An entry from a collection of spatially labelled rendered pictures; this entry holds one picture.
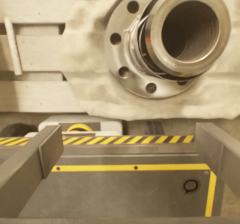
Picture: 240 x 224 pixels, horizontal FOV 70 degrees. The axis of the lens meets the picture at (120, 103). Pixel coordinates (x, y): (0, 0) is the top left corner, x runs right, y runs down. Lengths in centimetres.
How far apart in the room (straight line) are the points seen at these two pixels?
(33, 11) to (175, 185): 54
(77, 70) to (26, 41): 16
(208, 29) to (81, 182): 36
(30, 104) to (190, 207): 49
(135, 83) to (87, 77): 14
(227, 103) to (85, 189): 43
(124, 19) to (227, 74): 31
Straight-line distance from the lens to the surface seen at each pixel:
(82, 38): 45
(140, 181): 39
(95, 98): 48
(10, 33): 55
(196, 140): 17
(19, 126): 67
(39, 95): 55
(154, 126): 56
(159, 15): 25
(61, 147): 17
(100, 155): 36
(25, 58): 55
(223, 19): 27
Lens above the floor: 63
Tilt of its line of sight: 76 degrees down
